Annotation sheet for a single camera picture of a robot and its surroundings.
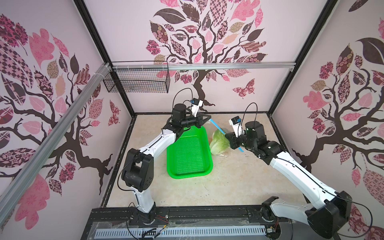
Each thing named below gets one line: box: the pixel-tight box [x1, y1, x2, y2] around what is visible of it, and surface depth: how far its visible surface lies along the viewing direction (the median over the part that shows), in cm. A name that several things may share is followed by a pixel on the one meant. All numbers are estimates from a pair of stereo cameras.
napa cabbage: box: [210, 129, 230, 155], surface depth 84 cm
